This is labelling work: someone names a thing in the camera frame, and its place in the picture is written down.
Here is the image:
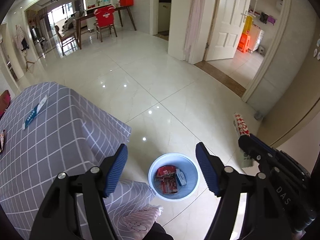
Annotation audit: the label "grey checked tablecloth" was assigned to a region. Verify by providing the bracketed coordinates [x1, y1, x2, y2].
[0, 81, 157, 240]

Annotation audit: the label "red paper box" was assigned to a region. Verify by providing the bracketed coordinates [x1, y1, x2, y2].
[155, 176, 178, 195]

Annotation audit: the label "white plastic bin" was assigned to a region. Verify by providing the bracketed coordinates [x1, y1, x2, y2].
[148, 152, 200, 200]

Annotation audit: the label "grey armchair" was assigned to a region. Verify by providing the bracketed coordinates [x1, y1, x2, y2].
[61, 11, 80, 33]

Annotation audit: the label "wooden dining chair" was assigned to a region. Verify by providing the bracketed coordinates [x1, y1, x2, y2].
[54, 25, 78, 55]

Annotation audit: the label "pink lace curtain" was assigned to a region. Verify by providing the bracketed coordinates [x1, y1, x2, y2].
[184, 0, 215, 62]

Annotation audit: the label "yellow cabinet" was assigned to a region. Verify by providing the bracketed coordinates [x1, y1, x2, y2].
[241, 15, 251, 34]

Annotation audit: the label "person's black trousers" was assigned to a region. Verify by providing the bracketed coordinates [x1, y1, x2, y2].
[144, 221, 175, 240]

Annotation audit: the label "pink printed blanket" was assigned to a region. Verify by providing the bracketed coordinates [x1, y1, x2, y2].
[122, 204, 163, 240]

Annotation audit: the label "dark wooden dining table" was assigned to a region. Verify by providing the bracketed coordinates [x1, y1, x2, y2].
[75, 5, 137, 50]

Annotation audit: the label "red white patterned packet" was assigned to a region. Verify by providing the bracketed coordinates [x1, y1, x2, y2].
[233, 113, 253, 168]

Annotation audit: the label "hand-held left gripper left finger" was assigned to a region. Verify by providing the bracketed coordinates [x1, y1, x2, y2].
[29, 144, 128, 240]

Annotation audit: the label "white panelled door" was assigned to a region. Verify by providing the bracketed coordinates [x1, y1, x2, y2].
[205, 0, 250, 62]

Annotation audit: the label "white appliance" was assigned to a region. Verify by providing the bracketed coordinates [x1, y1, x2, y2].
[250, 25, 265, 53]

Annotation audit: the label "orange plastic stool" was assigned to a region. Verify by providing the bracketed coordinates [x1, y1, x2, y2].
[237, 31, 250, 53]

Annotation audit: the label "blue white small box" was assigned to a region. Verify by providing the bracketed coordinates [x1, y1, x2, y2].
[175, 169, 187, 187]

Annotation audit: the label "red snack packet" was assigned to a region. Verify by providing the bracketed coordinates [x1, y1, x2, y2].
[156, 165, 177, 178]

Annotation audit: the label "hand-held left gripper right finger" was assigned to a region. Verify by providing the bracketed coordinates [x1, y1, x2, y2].
[195, 142, 288, 240]

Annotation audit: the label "blue white tube packet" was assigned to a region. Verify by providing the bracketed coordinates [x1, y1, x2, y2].
[22, 95, 48, 130]

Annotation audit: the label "wooden chair with red cover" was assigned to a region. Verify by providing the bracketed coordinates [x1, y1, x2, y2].
[94, 7, 118, 43]

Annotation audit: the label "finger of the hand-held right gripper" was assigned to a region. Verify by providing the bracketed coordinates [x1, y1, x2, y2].
[250, 133, 276, 156]
[238, 135, 266, 163]

